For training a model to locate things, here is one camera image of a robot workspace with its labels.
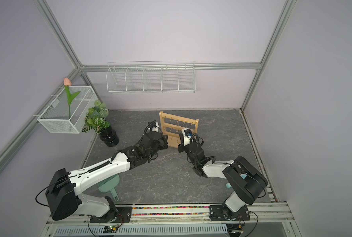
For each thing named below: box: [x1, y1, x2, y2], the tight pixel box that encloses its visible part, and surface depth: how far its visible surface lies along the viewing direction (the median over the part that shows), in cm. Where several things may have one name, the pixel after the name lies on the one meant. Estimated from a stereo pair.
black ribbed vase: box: [98, 124, 120, 148], surface depth 96 cm
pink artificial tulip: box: [63, 77, 81, 119], surface depth 82 cm
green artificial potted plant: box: [81, 99, 111, 135], surface depth 82 cm
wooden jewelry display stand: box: [159, 111, 200, 148], surface depth 82 cm
